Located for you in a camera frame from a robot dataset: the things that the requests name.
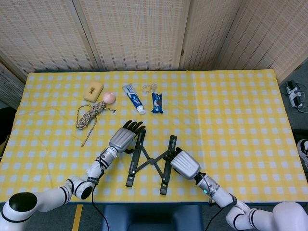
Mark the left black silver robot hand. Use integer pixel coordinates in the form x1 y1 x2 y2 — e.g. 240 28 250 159
108 120 147 154

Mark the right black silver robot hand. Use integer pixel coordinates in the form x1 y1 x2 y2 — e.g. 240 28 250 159
162 147 202 180

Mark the black folding stand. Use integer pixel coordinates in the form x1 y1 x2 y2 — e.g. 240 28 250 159
125 129 178 195

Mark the white blue toothpaste tube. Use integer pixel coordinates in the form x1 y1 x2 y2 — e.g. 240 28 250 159
122 83 147 115

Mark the pink peach ball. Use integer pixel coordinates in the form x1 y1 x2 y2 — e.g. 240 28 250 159
103 91 116 104

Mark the blue cookie packet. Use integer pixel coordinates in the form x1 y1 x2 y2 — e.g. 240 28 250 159
151 92 164 114

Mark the yellow white checked tablecloth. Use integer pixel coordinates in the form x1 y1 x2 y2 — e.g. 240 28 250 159
0 69 308 205

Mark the yellow sponge with hole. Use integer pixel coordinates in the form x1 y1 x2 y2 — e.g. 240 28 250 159
82 81 104 102

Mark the dark blue padded seat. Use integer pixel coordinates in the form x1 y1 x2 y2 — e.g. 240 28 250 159
101 204 204 231

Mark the yellow floor tape strip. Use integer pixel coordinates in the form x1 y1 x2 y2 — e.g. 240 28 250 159
72 204 83 231

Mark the woven folding screen panel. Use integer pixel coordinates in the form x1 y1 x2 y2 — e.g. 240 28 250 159
215 0 308 82
179 0 246 70
0 61 26 104
72 0 192 72
0 0 99 77

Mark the white black sneaker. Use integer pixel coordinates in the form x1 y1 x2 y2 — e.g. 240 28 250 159
296 139 308 169

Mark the white power strip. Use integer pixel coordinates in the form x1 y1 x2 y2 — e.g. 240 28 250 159
285 81 303 108

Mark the braided multicolour rope bundle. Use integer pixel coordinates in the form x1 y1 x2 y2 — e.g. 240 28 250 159
76 101 117 147

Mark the clear plastic ring piece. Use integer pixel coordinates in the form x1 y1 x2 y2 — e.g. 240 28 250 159
141 83 158 94

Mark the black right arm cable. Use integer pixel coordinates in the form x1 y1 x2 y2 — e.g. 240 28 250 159
203 177 233 231

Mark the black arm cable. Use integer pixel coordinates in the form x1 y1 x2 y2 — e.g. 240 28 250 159
203 177 233 231
90 166 110 231

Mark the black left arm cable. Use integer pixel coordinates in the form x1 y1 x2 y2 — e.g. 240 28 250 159
90 166 110 231

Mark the grey power cord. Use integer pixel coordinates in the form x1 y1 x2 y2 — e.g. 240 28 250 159
295 83 308 114

